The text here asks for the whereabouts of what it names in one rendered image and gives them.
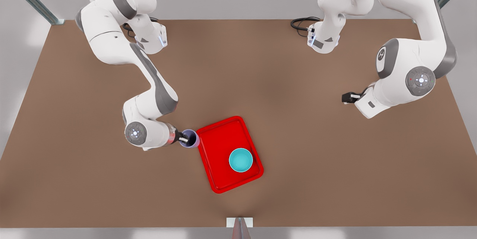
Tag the purple cup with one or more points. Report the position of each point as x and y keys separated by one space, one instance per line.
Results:
x=190 y=138

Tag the teal bowl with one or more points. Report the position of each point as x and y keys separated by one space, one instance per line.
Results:
x=240 y=160

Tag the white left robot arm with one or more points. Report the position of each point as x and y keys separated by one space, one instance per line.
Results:
x=410 y=45

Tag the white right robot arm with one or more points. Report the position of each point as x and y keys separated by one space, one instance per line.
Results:
x=111 y=41

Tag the red tray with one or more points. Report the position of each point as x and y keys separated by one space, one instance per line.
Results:
x=223 y=149

